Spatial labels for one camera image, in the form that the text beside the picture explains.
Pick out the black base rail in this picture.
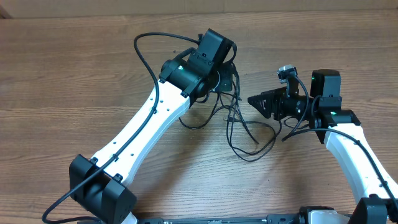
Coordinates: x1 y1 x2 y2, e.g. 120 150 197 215
137 214 305 224

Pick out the black USB cable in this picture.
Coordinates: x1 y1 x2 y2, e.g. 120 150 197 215
178 62 283 163

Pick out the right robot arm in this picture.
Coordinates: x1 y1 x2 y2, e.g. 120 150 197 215
248 65 397 223

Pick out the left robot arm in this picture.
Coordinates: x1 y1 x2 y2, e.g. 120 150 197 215
69 29 236 223

